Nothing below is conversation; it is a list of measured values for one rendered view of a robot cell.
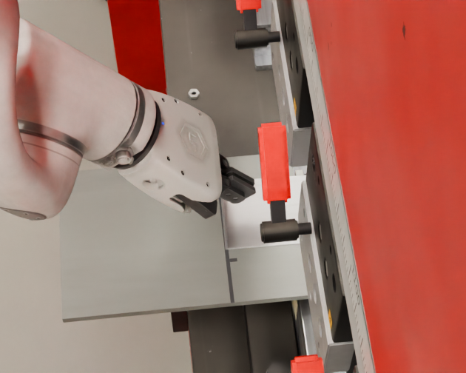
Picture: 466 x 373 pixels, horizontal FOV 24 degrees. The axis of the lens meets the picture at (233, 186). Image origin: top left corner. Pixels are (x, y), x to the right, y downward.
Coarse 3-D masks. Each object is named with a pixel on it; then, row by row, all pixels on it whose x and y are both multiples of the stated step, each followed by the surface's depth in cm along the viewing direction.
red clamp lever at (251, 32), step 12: (240, 0) 96; (252, 0) 97; (240, 12) 97; (252, 12) 97; (252, 24) 97; (240, 36) 97; (252, 36) 97; (264, 36) 97; (276, 36) 98; (240, 48) 98; (252, 48) 98
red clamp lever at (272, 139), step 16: (272, 128) 86; (272, 144) 86; (272, 160) 86; (272, 176) 86; (288, 176) 86; (272, 192) 86; (288, 192) 87; (272, 208) 87; (272, 224) 87; (288, 224) 87; (304, 224) 87; (272, 240) 87; (288, 240) 87
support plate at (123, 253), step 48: (96, 192) 119; (144, 192) 119; (96, 240) 116; (144, 240) 116; (192, 240) 116; (96, 288) 113; (144, 288) 113; (192, 288) 113; (240, 288) 113; (288, 288) 113
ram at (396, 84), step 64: (320, 0) 74; (384, 0) 53; (448, 0) 42; (320, 64) 77; (384, 64) 55; (448, 64) 42; (320, 128) 80; (384, 128) 56; (448, 128) 43; (384, 192) 58; (448, 192) 44; (384, 256) 59; (448, 256) 45; (384, 320) 61; (448, 320) 46
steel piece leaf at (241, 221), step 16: (304, 176) 120; (256, 192) 119; (224, 208) 118; (240, 208) 118; (256, 208) 118; (288, 208) 118; (224, 224) 115; (240, 224) 117; (256, 224) 117; (240, 240) 116; (256, 240) 116
